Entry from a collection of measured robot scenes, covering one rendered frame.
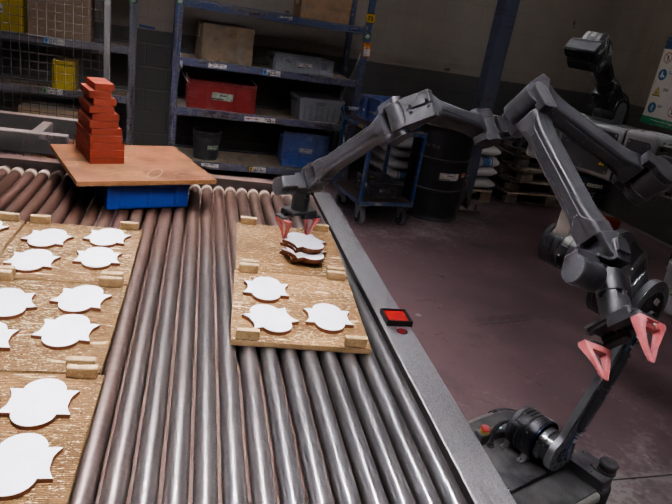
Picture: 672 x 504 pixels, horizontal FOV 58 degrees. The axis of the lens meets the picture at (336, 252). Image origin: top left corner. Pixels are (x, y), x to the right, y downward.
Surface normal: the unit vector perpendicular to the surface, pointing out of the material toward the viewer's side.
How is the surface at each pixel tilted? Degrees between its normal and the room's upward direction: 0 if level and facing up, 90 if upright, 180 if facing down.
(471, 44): 90
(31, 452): 0
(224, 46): 89
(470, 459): 0
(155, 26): 90
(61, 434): 0
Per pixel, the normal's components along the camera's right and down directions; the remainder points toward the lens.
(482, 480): 0.15, -0.92
